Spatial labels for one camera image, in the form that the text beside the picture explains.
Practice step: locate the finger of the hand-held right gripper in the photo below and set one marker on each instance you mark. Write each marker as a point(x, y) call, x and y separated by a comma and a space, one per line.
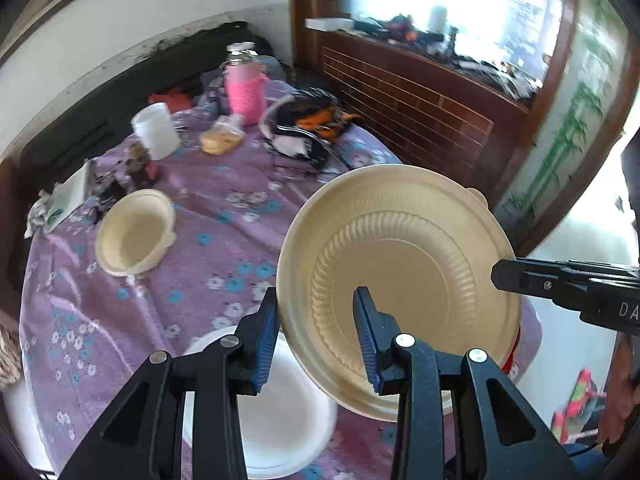
point(540, 280)

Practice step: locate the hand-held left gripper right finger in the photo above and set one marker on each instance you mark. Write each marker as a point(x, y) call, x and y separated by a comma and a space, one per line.
point(370, 350)

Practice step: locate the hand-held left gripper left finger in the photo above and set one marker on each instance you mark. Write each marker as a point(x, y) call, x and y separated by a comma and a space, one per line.
point(265, 350)

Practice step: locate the white disposable plate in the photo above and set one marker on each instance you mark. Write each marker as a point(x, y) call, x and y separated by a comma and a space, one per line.
point(280, 425)

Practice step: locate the cream ribbed disposable bowl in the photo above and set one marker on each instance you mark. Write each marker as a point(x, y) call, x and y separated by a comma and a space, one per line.
point(425, 260)
point(132, 230)

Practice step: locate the purple floral tablecloth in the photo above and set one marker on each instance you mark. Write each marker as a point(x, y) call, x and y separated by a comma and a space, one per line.
point(210, 260)

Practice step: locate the red green toy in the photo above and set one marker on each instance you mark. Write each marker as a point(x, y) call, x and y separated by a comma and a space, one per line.
point(575, 405)

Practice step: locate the bamboo print glass panel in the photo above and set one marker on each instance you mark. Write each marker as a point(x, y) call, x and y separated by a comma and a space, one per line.
point(565, 135)

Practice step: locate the bread in plastic bag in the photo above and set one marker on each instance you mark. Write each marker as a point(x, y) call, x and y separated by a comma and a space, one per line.
point(220, 140)

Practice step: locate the black cylindrical motor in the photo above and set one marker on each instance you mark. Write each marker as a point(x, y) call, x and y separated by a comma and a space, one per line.
point(110, 195)

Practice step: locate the black orange white cloth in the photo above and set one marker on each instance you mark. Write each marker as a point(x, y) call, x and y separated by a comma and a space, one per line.
point(310, 120)

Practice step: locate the white plastic jar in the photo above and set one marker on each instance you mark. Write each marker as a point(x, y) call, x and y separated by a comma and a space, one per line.
point(155, 130)

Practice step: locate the white cloth pouch green loop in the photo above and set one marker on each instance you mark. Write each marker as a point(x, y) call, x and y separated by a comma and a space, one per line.
point(65, 195)

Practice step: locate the woven straw basket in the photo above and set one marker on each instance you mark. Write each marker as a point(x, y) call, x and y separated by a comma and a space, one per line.
point(7, 355)

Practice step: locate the pink knit-covered bottle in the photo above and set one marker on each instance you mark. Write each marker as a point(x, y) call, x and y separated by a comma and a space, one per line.
point(245, 90)

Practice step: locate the red cloth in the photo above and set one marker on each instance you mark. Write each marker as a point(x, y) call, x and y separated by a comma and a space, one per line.
point(170, 97)

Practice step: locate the black sofa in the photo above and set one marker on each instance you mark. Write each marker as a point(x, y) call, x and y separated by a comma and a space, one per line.
point(75, 130)

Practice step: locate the flat white box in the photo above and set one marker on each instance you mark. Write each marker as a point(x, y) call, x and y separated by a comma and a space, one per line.
point(327, 23)

